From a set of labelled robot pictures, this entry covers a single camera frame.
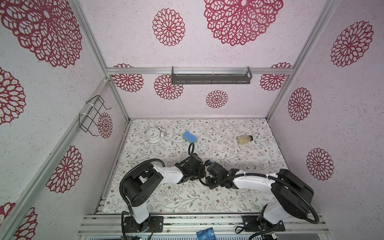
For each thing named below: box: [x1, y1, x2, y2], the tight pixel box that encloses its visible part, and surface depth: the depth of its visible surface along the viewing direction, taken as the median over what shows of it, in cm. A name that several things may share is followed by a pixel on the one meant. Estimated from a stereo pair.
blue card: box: [196, 227, 216, 240], surface depth 73 cm
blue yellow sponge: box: [182, 131, 198, 143], surface depth 111 cm
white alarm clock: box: [146, 127, 167, 144], surface depth 108 cm
